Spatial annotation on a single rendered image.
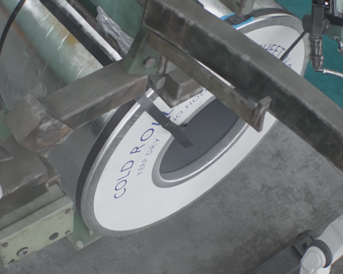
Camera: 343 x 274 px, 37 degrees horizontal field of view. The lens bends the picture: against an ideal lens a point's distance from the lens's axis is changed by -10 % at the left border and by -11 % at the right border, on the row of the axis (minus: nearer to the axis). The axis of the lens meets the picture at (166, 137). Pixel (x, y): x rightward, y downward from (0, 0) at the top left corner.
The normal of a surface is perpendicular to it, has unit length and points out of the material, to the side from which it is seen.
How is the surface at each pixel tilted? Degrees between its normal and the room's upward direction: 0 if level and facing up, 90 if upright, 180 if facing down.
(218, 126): 44
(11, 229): 2
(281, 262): 0
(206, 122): 39
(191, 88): 90
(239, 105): 90
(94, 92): 0
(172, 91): 90
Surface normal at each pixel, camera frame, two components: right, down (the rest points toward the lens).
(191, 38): -0.60, 0.58
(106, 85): 0.14, -0.59
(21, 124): -0.29, -0.25
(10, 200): 0.62, 0.68
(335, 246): -0.82, 0.37
